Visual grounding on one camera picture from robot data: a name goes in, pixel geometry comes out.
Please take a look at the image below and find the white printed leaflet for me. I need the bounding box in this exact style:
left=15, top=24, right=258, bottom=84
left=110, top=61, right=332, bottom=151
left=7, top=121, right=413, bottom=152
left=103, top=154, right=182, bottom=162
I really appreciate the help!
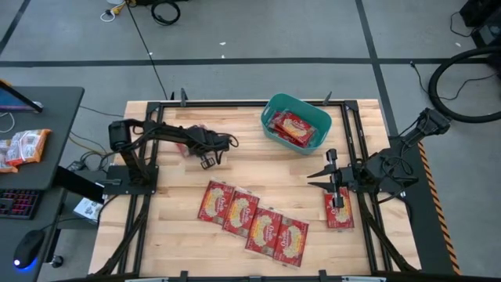
left=73, top=197, right=105, bottom=223

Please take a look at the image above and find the teal plastic basket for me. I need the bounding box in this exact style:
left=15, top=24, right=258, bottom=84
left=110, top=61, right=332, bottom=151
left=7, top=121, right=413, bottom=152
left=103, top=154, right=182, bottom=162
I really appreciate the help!
left=261, top=92, right=333, bottom=156

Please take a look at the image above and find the desk monitor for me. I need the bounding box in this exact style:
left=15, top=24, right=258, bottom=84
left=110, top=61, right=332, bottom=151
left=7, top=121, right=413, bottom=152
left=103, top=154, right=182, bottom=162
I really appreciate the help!
left=0, top=79, right=44, bottom=114

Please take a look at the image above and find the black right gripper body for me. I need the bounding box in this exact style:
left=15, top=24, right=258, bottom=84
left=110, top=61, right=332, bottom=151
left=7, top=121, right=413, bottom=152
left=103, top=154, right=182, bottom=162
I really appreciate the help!
left=326, top=148, right=356, bottom=209

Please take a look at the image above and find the white and yellow plug cable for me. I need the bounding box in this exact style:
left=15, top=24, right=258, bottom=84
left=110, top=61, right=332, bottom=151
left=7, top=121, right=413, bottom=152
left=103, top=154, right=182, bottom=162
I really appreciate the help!
left=99, top=0, right=128, bottom=23

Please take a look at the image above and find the black metal table frame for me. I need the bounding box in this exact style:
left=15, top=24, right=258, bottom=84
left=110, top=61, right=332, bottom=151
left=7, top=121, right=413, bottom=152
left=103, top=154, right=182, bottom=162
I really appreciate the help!
left=93, top=89, right=422, bottom=282

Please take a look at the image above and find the black keyboard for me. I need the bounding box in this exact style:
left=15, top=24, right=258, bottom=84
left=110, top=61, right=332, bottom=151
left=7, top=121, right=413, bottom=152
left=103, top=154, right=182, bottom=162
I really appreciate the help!
left=0, top=189, right=43, bottom=221

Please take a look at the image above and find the coiled black floor cable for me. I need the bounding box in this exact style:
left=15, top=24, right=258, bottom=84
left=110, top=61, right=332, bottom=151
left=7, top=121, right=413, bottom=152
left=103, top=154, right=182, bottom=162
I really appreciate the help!
left=150, top=0, right=182, bottom=27

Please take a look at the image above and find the black equipment case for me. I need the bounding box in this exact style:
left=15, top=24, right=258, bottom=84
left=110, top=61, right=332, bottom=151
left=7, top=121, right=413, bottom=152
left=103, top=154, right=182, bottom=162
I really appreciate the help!
left=459, top=0, right=501, bottom=49

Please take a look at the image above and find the thin black floor cable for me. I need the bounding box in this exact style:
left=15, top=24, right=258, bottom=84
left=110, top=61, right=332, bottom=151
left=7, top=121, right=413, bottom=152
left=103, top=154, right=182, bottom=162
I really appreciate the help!
left=409, top=60, right=497, bottom=102

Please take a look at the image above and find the white desk cable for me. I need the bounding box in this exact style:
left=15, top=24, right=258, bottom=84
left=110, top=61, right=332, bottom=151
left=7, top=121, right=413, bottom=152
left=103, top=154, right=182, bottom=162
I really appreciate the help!
left=0, top=112, right=16, bottom=135

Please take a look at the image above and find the long black floor cable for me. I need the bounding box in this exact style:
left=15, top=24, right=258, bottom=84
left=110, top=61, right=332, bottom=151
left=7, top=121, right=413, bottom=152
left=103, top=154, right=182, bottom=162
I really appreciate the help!
left=125, top=0, right=170, bottom=101

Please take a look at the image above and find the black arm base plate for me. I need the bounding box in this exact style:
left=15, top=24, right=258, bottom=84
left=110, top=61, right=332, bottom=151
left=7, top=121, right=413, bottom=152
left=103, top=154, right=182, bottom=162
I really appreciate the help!
left=103, top=164, right=160, bottom=196
left=354, top=172, right=420, bottom=195

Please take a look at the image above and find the black computer mouse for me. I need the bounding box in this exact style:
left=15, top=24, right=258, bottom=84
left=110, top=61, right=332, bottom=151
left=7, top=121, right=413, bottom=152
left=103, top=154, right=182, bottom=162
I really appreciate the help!
left=13, top=229, right=46, bottom=270

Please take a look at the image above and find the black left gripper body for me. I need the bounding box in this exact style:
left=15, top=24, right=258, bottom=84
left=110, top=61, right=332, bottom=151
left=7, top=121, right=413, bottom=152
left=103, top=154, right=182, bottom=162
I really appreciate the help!
left=183, top=125, right=232, bottom=170

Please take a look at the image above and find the black hazard-striped platform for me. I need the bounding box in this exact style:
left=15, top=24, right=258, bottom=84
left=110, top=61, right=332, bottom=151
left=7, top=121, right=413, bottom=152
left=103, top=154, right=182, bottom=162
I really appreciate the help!
left=387, top=135, right=463, bottom=276

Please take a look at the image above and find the large black hose ring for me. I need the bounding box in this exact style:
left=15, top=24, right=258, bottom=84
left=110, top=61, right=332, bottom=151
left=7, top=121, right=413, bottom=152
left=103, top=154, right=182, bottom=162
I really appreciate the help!
left=427, top=45, right=501, bottom=125

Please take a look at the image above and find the black desk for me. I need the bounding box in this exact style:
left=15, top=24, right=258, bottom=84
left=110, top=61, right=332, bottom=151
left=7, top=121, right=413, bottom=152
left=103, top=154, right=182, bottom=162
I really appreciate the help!
left=0, top=85, right=85, bottom=282

